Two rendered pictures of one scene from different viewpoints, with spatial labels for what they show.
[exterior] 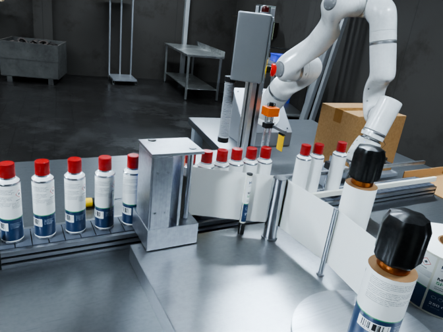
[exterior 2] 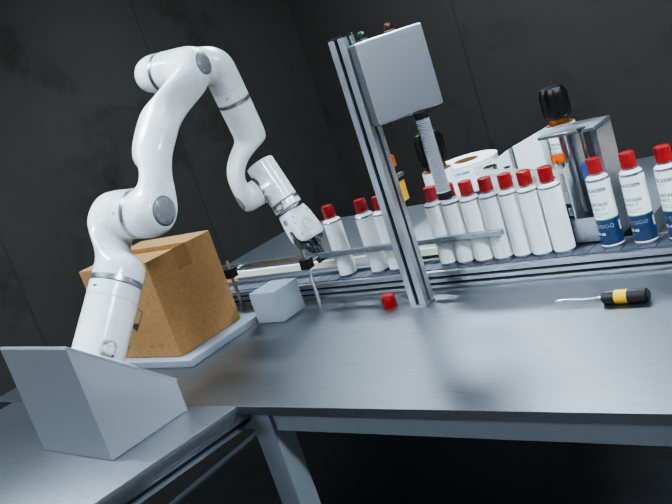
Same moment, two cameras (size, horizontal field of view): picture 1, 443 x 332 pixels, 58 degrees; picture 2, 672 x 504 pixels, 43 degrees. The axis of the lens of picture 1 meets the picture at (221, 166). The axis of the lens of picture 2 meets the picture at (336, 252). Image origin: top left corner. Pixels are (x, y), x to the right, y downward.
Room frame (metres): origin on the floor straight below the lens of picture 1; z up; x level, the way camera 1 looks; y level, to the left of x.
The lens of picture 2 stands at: (2.17, 1.76, 1.49)
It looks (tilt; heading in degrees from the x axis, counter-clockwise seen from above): 13 degrees down; 250
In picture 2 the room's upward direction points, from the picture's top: 18 degrees counter-clockwise
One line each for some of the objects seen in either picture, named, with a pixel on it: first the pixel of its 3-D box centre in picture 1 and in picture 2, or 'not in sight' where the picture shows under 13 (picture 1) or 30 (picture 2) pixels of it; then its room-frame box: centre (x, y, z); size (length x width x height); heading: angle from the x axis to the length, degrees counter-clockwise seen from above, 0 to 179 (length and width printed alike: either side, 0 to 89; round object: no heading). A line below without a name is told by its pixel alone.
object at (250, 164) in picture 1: (247, 178); (457, 222); (1.19, -0.09, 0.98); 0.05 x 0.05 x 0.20
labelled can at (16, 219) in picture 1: (9, 202); not in sight; (0.85, 0.50, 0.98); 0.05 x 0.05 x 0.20
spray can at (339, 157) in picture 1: (336, 168); (337, 239); (1.38, -0.42, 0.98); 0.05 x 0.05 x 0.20
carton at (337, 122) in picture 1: (356, 136); (160, 295); (1.86, -0.62, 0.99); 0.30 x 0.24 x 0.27; 119
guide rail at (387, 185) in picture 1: (343, 192); (349, 260); (1.36, -0.45, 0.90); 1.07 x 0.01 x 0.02; 120
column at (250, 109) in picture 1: (250, 110); (383, 175); (1.35, -0.08, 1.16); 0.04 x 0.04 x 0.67; 30
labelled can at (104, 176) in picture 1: (104, 192); (636, 197); (0.96, 0.30, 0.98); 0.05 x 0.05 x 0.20
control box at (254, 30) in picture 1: (253, 46); (391, 75); (1.26, -0.05, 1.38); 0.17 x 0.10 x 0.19; 175
